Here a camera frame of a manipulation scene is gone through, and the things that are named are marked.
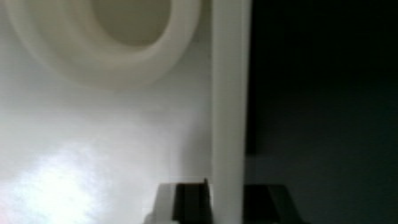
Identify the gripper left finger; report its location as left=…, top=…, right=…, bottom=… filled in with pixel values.
left=143, top=180, right=213, bottom=224

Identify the white square table top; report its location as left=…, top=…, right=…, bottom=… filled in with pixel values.
left=0, top=0, right=252, bottom=224

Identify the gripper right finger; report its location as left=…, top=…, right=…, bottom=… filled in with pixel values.
left=243, top=184, right=309, bottom=224

